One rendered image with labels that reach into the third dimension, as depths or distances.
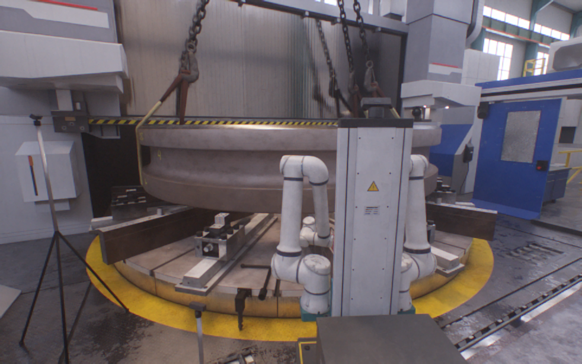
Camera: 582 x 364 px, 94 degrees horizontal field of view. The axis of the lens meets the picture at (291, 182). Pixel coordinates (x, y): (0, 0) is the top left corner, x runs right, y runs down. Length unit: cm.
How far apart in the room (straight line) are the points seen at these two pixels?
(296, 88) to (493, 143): 437
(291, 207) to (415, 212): 73
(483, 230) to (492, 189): 303
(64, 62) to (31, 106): 120
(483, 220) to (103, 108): 523
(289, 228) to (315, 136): 140
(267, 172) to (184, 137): 100
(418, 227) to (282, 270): 84
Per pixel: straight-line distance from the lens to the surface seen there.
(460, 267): 335
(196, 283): 267
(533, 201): 705
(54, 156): 524
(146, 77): 546
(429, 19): 677
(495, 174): 726
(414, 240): 181
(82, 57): 361
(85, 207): 572
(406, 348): 140
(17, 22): 421
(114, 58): 359
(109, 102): 452
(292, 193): 155
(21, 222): 596
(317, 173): 153
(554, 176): 856
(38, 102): 466
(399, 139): 137
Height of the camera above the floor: 174
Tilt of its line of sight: 11 degrees down
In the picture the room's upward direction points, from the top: straight up
